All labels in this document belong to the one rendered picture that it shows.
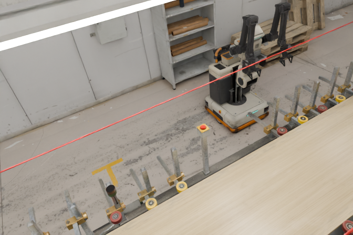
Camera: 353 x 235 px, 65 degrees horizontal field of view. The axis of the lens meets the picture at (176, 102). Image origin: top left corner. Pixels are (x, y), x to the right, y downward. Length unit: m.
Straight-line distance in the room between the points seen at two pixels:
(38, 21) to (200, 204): 1.54
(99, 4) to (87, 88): 3.63
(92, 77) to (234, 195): 3.08
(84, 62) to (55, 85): 0.54
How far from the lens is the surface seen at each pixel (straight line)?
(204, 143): 2.13
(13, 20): 0.94
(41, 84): 4.38
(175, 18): 4.65
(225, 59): 3.52
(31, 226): 2.01
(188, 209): 2.00
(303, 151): 2.40
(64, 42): 4.18
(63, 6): 0.94
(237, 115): 3.59
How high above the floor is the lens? 2.61
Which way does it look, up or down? 37 degrees down
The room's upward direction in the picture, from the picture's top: 8 degrees counter-clockwise
